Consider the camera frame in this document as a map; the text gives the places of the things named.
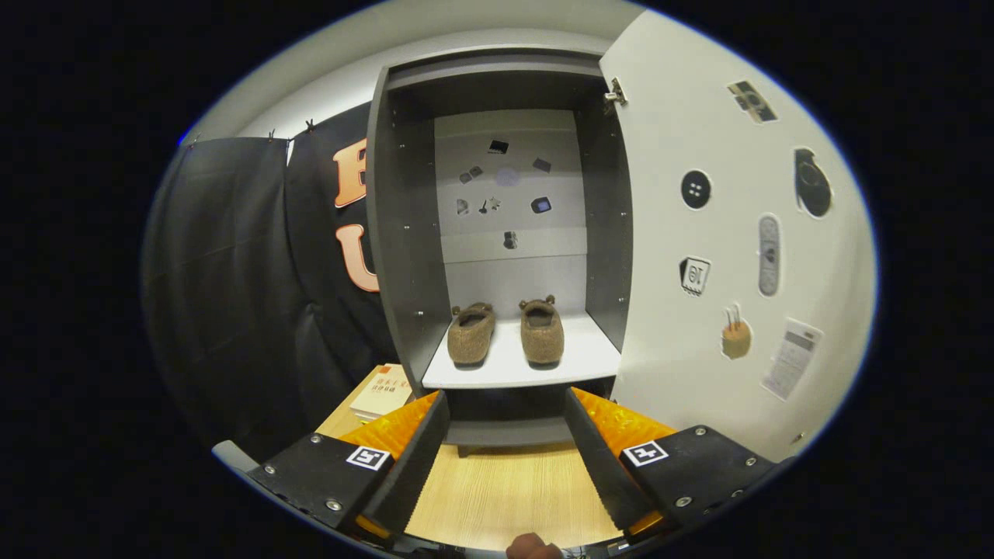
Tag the grey flat object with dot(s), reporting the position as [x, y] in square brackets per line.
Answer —
[233, 454]

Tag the brown fuzzy shoe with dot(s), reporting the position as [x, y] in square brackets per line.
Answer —
[470, 341]
[542, 338]

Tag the stack of books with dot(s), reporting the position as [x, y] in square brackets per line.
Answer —
[382, 392]

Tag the black backdrop cloth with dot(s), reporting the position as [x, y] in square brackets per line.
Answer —
[233, 310]

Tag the grey shoe cabinet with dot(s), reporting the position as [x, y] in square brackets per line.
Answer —
[404, 233]

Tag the beige shoe cabinet door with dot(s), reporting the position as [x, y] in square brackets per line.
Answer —
[668, 349]

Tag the white cabinet shelf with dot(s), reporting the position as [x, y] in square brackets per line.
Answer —
[505, 373]

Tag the metal door hinge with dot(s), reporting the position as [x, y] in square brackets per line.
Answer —
[615, 95]

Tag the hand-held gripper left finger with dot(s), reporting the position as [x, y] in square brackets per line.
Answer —
[415, 466]

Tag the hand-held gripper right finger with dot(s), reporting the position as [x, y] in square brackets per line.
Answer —
[602, 466]

